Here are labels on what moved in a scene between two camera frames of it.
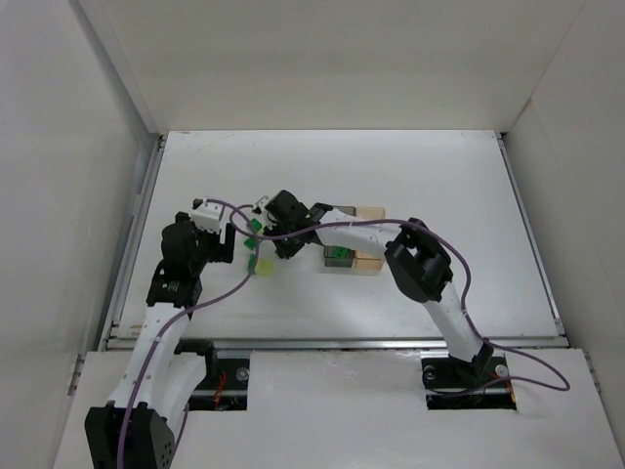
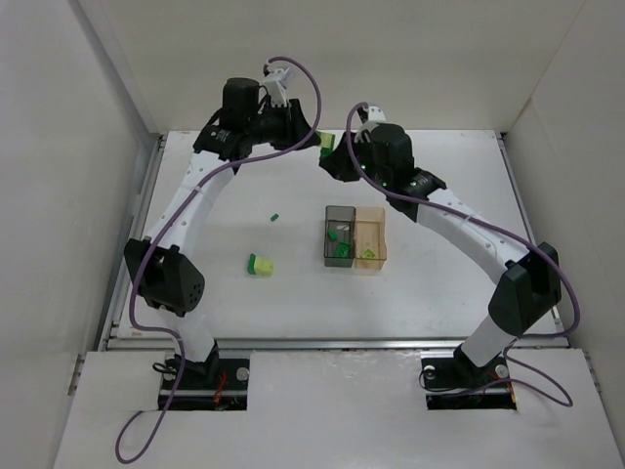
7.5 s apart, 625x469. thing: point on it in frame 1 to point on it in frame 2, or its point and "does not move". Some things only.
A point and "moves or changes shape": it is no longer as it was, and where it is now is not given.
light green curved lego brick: (265, 267) does not move
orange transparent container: (368, 260) does not move
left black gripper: (229, 242) to (291, 123)
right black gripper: (275, 231) to (345, 163)
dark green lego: (251, 261) does not move
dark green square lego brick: (256, 225) moves or changes shape
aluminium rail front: (348, 344) does not move
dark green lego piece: (251, 242) to (325, 151)
